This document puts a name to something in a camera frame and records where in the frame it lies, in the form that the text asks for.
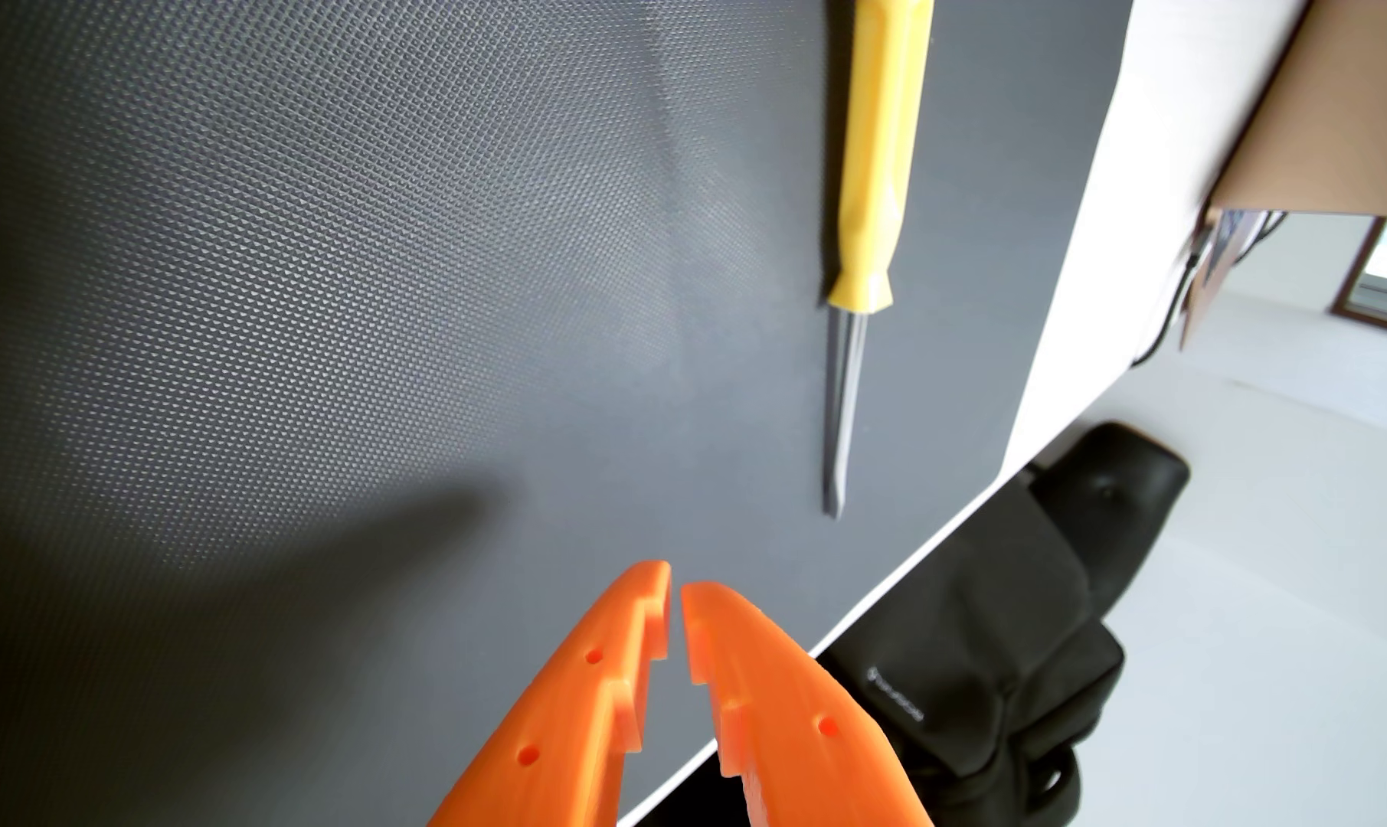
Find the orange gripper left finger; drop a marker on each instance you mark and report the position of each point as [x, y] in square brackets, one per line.
[567, 724]

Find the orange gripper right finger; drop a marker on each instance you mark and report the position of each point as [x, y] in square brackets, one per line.
[797, 735]

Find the black leather stool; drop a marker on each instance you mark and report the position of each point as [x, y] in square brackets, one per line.
[1113, 488]

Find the dark grey textured mat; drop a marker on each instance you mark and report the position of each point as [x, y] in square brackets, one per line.
[303, 287]

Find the brown cardboard box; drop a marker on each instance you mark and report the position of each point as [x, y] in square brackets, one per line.
[1336, 115]

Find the brown window frame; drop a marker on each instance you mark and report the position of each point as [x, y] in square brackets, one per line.
[1354, 276]

